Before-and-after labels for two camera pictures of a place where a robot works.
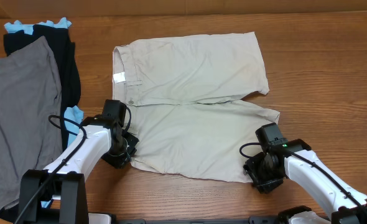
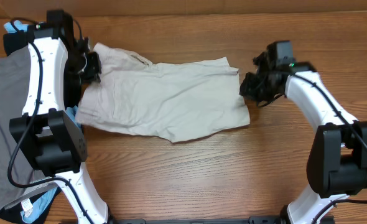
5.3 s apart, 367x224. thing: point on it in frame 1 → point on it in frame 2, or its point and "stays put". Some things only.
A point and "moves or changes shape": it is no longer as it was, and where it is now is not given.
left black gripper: x=120 y=161 → x=93 y=76
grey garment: x=23 y=126 stays put
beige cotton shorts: x=186 y=96 moves or changes shape
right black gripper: x=252 y=165 → x=249 y=91
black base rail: x=264 y=219 stays put
